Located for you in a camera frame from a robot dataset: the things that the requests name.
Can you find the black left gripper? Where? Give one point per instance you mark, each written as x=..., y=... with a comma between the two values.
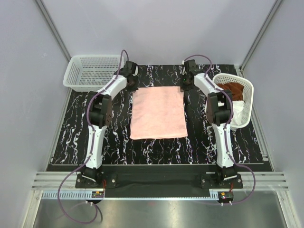
x=134, y=88

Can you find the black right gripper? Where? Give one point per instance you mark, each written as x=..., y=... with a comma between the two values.
x=183, y=88

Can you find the pink towel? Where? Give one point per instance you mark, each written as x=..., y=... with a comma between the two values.
x=158, y=113

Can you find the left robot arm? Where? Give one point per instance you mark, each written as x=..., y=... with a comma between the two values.
x=99, y=117

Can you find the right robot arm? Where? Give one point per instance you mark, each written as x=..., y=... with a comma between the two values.
x=219, y=113

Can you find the white rectangular mesh basket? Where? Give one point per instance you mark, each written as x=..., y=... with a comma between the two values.
x=86, y=73

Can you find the brown towel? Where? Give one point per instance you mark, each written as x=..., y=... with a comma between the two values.
x=235, y=88

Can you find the white towel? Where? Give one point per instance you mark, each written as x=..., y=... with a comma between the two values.
x=238, y=108

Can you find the white oval laundry basket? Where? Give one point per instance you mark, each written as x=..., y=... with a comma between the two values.
x=248, y=93

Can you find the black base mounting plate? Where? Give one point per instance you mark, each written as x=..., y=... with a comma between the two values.
x=201, y=175

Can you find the left connector board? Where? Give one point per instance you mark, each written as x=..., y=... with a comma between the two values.
x=98, y=194

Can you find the connector board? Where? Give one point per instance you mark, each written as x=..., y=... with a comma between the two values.
x=98, y=194
x=226, y=195

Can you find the right connector board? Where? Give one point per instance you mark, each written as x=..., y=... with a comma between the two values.
x=226, y=195

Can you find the aluminium frame rail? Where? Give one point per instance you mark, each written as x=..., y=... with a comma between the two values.
x=50, y=180

